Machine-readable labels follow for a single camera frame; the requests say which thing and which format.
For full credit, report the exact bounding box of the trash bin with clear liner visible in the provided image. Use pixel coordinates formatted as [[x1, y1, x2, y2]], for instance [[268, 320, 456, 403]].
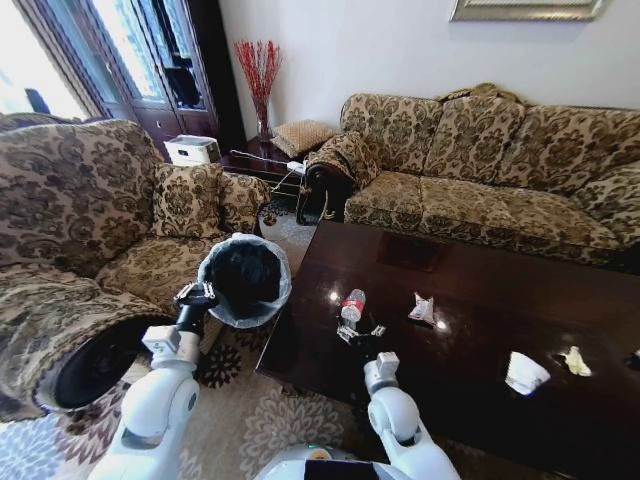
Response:
[[196, 231, 293, 330]]

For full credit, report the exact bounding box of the clear plastic water bottle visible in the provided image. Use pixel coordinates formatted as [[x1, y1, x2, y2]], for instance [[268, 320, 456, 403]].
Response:
[[340, 288, 368, 324]]

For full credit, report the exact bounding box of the crumpled white red wrapper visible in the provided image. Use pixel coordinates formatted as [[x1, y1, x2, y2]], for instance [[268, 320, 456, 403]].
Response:
[[406, 290, 437, 325]]

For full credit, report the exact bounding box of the floral square cushion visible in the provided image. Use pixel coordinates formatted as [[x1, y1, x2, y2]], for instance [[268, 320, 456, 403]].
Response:
[[149, 162, 225, 240]]

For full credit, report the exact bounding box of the dark wooden coffee table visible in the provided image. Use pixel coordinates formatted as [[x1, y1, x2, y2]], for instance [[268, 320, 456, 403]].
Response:
[[254, 219, 640, 480]]

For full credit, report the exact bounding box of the patterned floor rug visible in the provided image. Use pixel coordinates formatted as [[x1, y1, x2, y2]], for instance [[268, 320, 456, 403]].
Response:
[[0, 192, 396, 480]]

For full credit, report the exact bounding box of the white robot front shell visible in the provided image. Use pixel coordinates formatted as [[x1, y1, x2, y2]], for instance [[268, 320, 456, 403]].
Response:
[[252, 442, 397, 480]]

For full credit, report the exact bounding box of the dark wooden side table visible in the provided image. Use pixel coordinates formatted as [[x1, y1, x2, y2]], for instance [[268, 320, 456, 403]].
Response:
[[218, 134, 312, 194]]

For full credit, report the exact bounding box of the white storage box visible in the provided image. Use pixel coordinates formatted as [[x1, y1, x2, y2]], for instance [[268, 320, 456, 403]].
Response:
[[163, 134, 222, 166]]

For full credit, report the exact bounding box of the floral patterned armchair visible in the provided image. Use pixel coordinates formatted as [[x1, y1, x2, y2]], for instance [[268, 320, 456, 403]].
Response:
[[0, 112, 274, 425]]

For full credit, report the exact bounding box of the white paper cup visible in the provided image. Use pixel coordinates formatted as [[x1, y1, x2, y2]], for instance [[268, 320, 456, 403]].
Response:
[[503, 350, 552, 397]]

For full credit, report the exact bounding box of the beige quilted cushion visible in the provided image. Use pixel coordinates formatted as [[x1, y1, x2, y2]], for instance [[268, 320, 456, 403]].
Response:
[[269, 119, 340, 155]]

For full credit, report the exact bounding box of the long floral patterned sofa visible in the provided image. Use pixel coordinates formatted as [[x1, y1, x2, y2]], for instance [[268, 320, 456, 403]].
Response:
[[295, 82, 640, 275]]

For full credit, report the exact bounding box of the crumpled pale tissue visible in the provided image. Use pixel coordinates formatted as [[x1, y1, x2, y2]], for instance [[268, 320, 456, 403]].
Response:
[[558, 345, 593, 378]]

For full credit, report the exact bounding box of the vase with red branches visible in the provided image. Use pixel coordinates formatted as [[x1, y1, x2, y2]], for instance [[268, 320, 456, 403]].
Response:
[[233, 39, 284, 145]]

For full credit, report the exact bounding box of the dark wooden glass cabinet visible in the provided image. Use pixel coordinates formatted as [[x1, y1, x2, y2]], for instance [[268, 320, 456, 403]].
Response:
[[27, 0, 222, 157]]

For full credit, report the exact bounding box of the silver picture frame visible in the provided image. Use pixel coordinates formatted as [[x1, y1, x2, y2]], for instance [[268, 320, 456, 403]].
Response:
[[448, 0, 610, 23]]

